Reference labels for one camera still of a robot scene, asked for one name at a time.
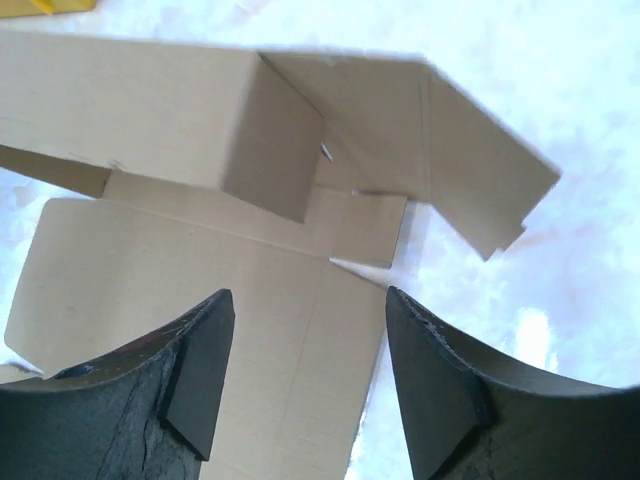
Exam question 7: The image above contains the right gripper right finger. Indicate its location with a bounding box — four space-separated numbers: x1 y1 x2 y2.
385 287 639 479

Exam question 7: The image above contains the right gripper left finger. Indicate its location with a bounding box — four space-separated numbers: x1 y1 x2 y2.
1 289 235 479

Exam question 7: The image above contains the brown cardboard box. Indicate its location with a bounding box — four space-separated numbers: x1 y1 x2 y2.
1 30 559 479

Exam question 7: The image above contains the yellow plastic tray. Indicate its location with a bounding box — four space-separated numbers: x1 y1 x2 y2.
31 0 97 15

